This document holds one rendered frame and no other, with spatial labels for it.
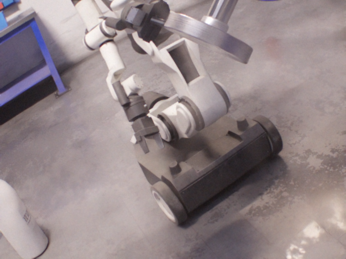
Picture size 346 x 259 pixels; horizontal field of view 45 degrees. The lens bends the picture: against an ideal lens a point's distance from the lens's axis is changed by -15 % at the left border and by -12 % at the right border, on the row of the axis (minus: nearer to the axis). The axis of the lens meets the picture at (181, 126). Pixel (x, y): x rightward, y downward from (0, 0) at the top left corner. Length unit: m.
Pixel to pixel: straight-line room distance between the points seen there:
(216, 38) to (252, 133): 1.10
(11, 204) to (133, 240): 0.60
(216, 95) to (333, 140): 0.67
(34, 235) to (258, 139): 1.14
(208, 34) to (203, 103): 0.81
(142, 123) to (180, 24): 0.87
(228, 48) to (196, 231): 1.11
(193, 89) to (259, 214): 0.56
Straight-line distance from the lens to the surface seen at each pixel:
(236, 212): 1.93
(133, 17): 1.23
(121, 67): 1.85
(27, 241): 2.21
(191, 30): 0.94
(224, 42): 0.94
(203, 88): 1.73
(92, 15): 1.91
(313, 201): 1.84
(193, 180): 1.89
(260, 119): 2.07
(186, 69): 1.77
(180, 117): 1.77
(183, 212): 1.89
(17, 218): 2.15
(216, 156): 1.95
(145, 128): 1.77
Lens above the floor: 1.21
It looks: 27 degrees down
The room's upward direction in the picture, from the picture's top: 23 degrees counter-clockwise
